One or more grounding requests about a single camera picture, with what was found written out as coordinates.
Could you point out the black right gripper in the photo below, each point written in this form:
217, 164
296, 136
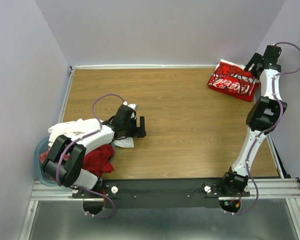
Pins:
255, 58

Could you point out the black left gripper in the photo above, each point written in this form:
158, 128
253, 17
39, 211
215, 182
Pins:
138, 132

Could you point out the white printed t-shirt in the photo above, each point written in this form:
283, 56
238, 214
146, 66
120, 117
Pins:
232, 77

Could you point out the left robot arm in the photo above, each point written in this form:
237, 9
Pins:
64, 162

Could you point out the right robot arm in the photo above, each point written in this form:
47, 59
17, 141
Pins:
261, 120

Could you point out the folded bright red t-shirt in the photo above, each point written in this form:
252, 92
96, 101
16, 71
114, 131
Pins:
244, 97

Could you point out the dark red t-shirt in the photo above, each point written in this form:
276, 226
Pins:
98, 162

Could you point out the teal plastic bin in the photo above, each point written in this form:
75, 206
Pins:
38, 162

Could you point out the pink t-shirt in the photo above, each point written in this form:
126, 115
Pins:
43, 156

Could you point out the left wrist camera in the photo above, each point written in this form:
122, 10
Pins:
133, 106

